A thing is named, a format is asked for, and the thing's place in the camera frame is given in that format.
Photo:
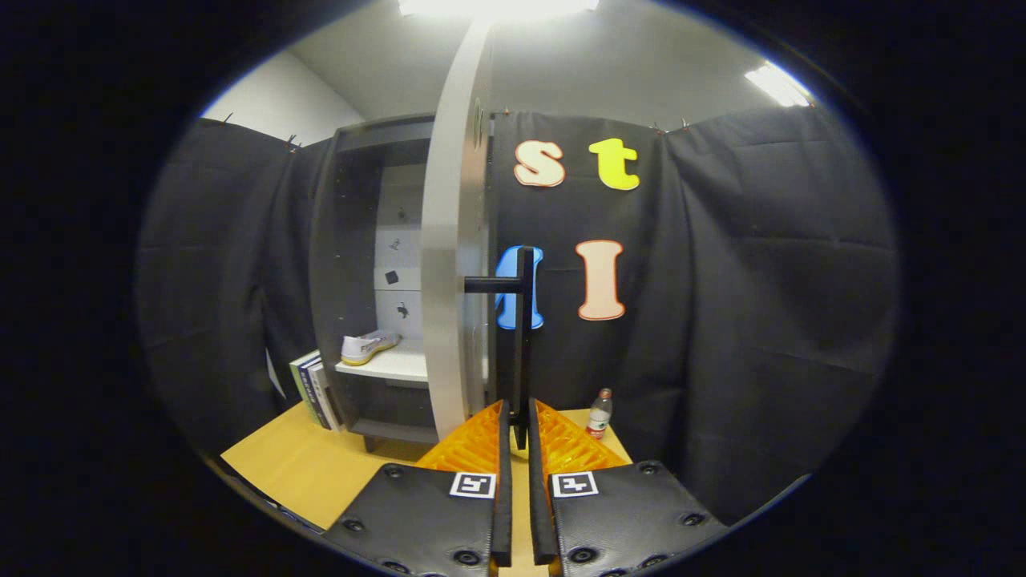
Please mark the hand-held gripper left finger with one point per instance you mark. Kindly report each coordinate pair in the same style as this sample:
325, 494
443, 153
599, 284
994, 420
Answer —
433, 521

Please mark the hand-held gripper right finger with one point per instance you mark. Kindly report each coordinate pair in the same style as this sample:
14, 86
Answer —
617, 521

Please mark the white shoe with yellow sole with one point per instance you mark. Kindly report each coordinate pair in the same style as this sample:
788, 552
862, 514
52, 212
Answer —
365, 349

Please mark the beige shoe cabinet door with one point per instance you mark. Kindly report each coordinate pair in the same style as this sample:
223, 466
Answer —
449, 240

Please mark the dark grey shoe cabinet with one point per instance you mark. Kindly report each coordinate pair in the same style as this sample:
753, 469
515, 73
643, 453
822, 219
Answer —
353, 240

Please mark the clear plastic water bottle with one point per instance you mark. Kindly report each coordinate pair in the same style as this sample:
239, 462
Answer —
599, 417

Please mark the grey-covered book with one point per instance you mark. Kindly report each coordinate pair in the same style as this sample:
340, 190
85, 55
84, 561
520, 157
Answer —
326, 394

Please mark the blue-spined book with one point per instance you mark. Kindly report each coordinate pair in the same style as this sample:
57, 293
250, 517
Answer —
313, 394

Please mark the green-spined book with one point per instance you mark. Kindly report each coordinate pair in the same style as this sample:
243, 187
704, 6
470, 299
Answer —
297, 373

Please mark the black backdrop cloth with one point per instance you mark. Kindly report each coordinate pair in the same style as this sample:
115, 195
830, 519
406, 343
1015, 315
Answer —
761, 280

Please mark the small ceiling light panel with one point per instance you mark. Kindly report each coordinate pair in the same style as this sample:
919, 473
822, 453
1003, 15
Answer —
777, 84

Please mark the large ceiling light panel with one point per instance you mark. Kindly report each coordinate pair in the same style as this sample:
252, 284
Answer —
497, 6

